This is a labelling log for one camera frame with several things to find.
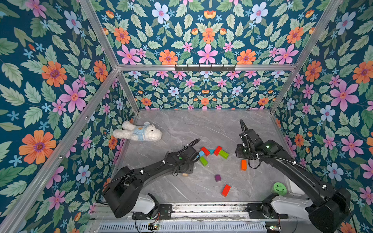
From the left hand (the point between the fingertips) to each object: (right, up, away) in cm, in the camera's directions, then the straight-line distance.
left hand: (190, 169), depth 85 cm
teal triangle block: (+13, +9, +8) cm, 18 cm away
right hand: (+27, +13, -6) cm, 31 cm away
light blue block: (+6, +8, +8) cm, 13 cm away
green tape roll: (+48, -8, -9) cm, 50 cm away
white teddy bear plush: (-29, +21, +9) cm, 37 cm away
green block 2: (+21, +8, +7) cm, 24 cm away
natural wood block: (-3, -2, -4) cm, 5 cm away
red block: (+9, +9, +8) cm, 16 cm away
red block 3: (+20, -10, -6) cm, 23 cm away
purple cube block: (+16, -5, -1) cm, 17 cm away
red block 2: (+17, +9, +8) cm, 20 cm away
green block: (+8, +3, +5) cm, 10 cm away
